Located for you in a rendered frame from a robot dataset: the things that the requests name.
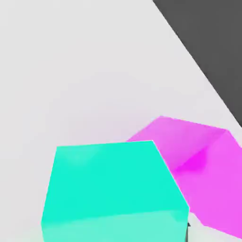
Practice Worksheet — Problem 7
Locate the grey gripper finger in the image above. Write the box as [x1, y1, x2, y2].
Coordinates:
[185, 222, 191, 242]

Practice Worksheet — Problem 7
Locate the small magenta cube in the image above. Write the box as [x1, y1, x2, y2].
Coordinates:
[126, 115, 242, 239]

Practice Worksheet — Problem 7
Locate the small turquoise cube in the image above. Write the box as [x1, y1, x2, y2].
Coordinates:
[41, 140, 190, 242]

